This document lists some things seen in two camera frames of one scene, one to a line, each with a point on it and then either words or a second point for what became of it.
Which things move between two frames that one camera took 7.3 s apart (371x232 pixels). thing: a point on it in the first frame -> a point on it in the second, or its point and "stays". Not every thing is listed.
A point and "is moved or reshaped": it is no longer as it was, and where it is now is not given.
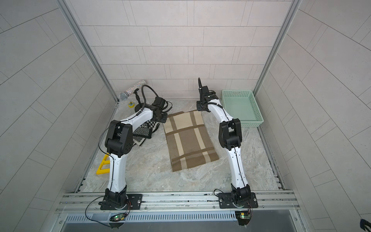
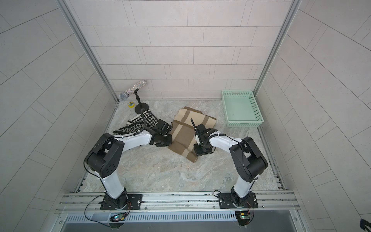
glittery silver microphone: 124,95 stays
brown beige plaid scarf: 188,143 is moved or reshaped
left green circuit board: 119,217 stays
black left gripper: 164,118 -> 168,142
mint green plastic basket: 241,105 stays
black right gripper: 200,108 -> 197,152
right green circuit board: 243,217 stays
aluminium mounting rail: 91,203 stays
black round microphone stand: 139,106 stays
